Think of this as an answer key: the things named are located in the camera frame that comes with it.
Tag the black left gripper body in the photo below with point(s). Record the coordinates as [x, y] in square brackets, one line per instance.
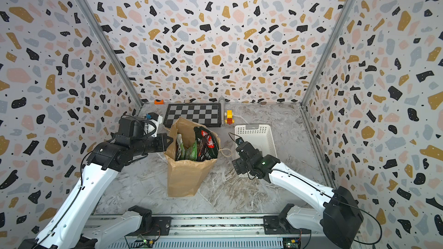
[151, 144]

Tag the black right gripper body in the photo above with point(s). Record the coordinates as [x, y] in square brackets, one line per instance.
[242, 168]

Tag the white perforated plastic basket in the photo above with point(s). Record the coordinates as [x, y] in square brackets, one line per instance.
[260, 136]

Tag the green black seasoning packet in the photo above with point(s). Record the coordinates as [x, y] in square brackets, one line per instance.
[207, 145]

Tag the brown paper bag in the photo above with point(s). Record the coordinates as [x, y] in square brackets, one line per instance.
[184, 177]

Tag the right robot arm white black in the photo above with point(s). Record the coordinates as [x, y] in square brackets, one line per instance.
[337, 214]

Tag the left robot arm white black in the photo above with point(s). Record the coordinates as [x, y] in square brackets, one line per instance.
[98, 169]

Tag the orange black small tool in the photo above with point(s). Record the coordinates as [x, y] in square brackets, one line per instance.
[159, 101]

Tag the yellow red toy block car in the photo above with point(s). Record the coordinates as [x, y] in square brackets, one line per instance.
[229, 117]

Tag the black white chessboard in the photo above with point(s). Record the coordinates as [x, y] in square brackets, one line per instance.
[207, 114]

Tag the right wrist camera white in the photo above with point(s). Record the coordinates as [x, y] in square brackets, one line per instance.
[239, 141]

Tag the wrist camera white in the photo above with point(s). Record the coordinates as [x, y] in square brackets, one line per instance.
[152, 124]
[239, 141]

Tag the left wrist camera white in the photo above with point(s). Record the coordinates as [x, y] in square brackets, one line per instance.
[152, 124]

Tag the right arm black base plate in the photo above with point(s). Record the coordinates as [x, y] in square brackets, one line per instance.
[274, 225]

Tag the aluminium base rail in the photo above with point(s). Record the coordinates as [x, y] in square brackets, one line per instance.
[222, 231]

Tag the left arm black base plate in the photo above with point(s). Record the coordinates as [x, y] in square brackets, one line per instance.
[154, 226]

